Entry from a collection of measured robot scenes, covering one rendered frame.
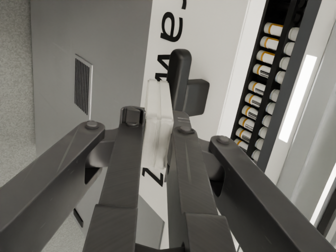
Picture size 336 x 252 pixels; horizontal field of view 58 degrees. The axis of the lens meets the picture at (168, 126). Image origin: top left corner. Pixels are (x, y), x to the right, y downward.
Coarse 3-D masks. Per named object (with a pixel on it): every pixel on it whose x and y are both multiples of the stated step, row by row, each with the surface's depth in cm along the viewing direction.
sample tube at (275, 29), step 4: (268, 24) 30; (272, 24) 30; (276, 24) 30; (264, 28) 30; (268, 28) 30; (272, 28) 30; (276, 28) 29; (280, 28) 29; (292, 28) 28; (296, 28) 28; (268, 32) 30; (272, 32) 30; (276, 32) 29; (280, 32) 29; (292, 32) 28; (296, 32) 28; (288, 36) 29; (292, 36) 28; (292, 40) 29
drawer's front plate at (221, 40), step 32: (160, 0) 27; (192, 0) 24; (224, 0) 21; (256, 0) 20; (160, 32) 27; (192, 32) 24; (224, 32) 21; (256, 32) 21; (160, 64) 28; (192, 64) 25; (224, 64) 22; (224, 96) 22; (224, 128) 24; (160, 192) 31
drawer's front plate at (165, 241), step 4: (164, 228) 44; (164, 232) 44; (164, 236) 44; (232, 236) 34; (164, 240) 44; (168, 240) 44; (164, 244) 45; (168, 244) 44; (236, 244) 35; (164, 248) 45; (236, 248) 35
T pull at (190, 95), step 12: (180, 48) 21; (180, 60) 20; (168, 72) 21; (180, 72) 21; (180, 84) 21; (192, 84) 22; (204, 84) 23; (180, 96) 22; (192, 96) 22; (204, 96) 23; (180, 108) 22; (192, 108) 23; (204, 108) 24
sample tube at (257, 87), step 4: (252, 84) 33; (256, 84) 32; (260, 84) 32; (248, 88) 33; (252, 88) 33; (256, 88) 32; (260, 88) 32; (264, 88) 31; (256, 92) 32; (260, 92) 32; (272, 92) 31; (276, 92) 30; (272, 96) 31; (276, 96) 30
